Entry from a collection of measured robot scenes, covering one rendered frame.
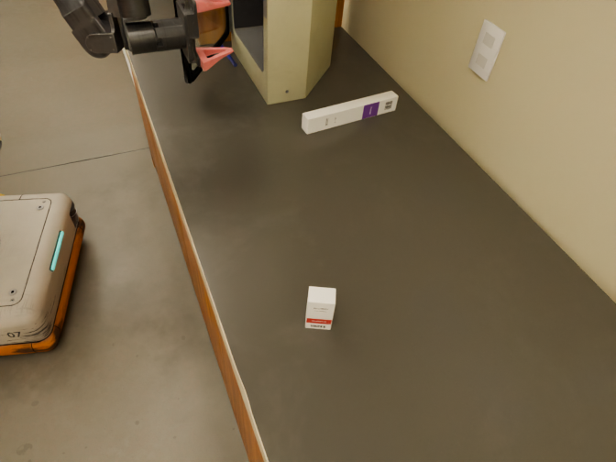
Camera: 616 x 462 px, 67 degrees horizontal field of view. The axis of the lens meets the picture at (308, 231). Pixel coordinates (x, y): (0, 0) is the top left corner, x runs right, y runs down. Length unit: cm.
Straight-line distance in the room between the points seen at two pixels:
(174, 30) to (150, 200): 150
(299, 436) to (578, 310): 56
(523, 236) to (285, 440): 64
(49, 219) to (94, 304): 38
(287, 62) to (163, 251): 120
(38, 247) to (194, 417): 83
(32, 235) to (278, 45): 122
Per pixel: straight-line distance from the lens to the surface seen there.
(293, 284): 86
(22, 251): 196
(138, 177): 254
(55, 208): 208
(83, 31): 102
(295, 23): 120
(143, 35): 99
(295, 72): 126
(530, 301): 96
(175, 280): 205
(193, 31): 99
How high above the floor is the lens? 164
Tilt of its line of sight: 48 degrees down
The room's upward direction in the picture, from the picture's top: 6 degrees clockwise
